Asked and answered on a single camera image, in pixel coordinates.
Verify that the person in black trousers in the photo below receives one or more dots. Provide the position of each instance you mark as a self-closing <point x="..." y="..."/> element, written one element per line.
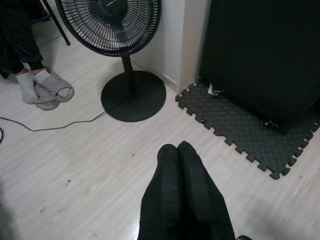
<point x="15" y="37"/>

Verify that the grey slipper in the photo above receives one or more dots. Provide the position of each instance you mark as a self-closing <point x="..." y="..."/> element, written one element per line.
<point x="53" y="83"/>
<point x="47" y="106"/>

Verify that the black pedestal fan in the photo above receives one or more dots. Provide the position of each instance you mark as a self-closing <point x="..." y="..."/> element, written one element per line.
<point x="133" y="97"/>

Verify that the black chair leg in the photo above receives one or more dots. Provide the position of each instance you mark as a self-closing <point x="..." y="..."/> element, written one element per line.
<point x="62" y="30"/>

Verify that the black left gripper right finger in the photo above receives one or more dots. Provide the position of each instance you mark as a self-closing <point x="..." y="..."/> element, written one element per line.
<point x="202" y="200"/>

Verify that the white paper scrap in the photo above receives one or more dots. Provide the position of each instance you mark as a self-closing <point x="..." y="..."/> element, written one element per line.
<point x="212" y="90"/>

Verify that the black foam puzzle mat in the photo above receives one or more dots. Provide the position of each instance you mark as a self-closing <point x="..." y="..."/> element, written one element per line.
<point x="237" y="125"/>

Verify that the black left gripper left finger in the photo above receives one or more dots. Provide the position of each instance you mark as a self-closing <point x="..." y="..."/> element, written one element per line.
<point x="162" y="195"/>

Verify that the large black cabinet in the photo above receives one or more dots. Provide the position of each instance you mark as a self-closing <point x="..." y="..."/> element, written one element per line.
<point x="262" y="62"/>

